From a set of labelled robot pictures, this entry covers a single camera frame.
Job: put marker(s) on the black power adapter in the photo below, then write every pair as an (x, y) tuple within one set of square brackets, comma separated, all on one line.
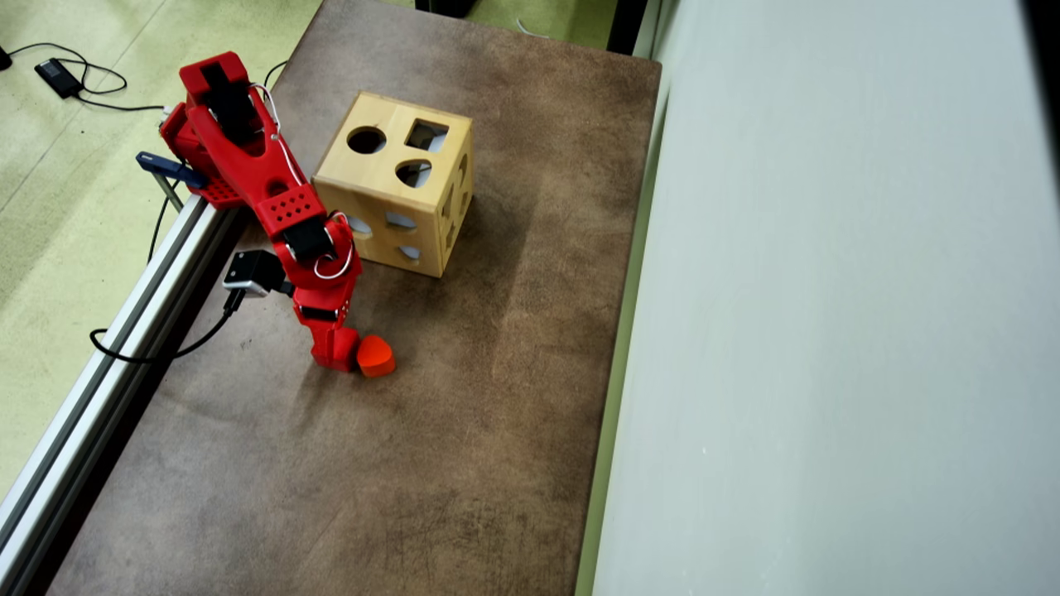
[(58, 77)]

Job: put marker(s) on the red cube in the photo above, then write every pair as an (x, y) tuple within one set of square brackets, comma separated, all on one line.
[(348, 343)]

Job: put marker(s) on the dark vertical post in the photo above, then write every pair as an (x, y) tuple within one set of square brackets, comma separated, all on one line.
[(627, 25)]

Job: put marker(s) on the aluminium profile rail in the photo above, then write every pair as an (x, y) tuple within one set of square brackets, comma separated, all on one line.
[(99, 389)]

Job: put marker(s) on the red rounded triangle block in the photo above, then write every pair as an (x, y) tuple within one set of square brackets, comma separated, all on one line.
[(377, 358)]

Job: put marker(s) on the blue table clamp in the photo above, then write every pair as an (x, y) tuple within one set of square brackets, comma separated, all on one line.
[(170, 168)]

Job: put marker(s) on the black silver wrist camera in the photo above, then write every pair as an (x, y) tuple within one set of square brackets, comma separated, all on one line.
[(252, 271)]

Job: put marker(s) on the black object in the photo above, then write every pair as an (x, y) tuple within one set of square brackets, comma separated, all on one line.
[(447, 7)]

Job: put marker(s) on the red robot arm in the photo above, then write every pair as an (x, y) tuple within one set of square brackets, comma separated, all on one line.
[(240, 157)]

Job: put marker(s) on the wooden shape sorter box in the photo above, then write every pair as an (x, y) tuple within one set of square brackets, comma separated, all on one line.
[(381, 207)]

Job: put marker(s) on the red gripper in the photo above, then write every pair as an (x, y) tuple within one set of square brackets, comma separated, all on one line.
[(331, 343)]

